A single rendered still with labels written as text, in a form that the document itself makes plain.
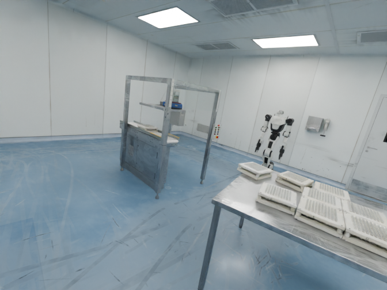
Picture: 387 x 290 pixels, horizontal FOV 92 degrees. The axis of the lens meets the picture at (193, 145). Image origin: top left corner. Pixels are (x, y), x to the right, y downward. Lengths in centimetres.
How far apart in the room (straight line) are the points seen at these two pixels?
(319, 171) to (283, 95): 214
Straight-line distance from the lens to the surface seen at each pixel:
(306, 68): 571
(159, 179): 266
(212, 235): 148
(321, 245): 129
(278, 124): 409
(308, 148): 555
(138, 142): 323
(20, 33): 529
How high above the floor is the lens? 146
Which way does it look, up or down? 14 degrees down
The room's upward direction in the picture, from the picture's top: 9 degrees clockwise
